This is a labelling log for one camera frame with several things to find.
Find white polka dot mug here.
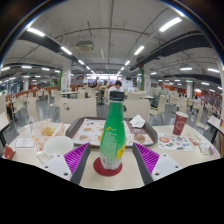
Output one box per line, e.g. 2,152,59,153
36,135,75,164

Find crumpled white napkin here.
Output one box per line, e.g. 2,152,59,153
129,114,147,129

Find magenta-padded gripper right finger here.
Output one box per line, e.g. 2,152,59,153
132,142,183,186

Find clear plastic bag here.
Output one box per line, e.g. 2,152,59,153
198,141,214,156

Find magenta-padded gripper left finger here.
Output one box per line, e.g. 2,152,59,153
43,142,92,186

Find neighbouring white table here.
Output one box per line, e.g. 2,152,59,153
206,114,224,134

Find ceiling strip lights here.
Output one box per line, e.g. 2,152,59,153
0,16,221,91

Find small red sauce packet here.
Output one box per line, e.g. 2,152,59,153
186,133,201,147

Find ceiling air conditioner unit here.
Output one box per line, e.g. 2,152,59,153
75,40,95,53

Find red and white leaflet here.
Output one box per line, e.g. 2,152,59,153
208,144,222,159

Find red paper cup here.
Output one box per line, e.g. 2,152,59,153
172,111,190,136

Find colourful sticker sheet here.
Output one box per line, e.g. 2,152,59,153
157,132,194,152

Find flat round red coaster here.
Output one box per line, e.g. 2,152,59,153
92,156,124,177

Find small red card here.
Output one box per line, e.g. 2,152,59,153
2,144,16,161

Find person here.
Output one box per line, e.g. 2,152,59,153
106,79,124,101

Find paper snack bag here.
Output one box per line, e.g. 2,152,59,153
31,118,66,151

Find beige cafeteria chairs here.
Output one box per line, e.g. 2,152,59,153
0,86,214,134

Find white printed card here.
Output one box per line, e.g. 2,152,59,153
14,136,36,150

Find dark food tray paper liner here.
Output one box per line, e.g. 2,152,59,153
65,116,159,148

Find green drink bottle black cap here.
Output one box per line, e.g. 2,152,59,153
99,90,127,171

